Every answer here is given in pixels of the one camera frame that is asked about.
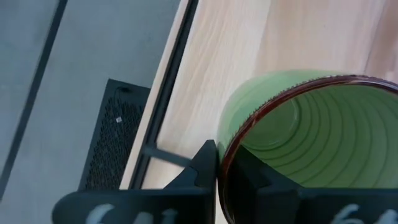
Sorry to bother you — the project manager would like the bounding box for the green striped mug brown rim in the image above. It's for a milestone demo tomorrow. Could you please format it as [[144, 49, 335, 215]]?
[[216, 69, 398, 224]]

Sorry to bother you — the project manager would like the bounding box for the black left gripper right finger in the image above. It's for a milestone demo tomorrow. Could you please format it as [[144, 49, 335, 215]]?
[[226, 145, 303, 224]]

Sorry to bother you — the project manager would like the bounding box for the black mesh computer case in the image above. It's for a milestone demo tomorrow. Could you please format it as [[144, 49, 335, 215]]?
[[76, 78, 152, 192]]

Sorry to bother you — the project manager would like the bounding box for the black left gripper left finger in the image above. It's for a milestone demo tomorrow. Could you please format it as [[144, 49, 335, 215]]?
[[162, 139, 218, 195]]

